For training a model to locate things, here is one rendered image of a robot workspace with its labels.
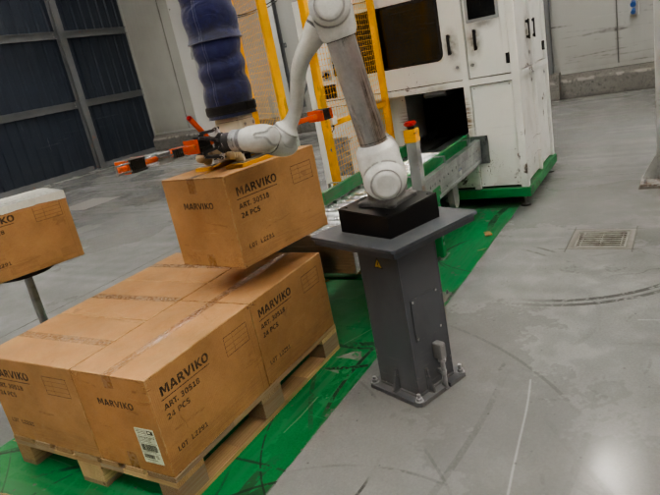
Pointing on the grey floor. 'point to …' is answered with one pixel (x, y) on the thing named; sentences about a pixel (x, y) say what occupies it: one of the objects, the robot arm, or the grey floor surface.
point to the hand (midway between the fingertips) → (195, 145)
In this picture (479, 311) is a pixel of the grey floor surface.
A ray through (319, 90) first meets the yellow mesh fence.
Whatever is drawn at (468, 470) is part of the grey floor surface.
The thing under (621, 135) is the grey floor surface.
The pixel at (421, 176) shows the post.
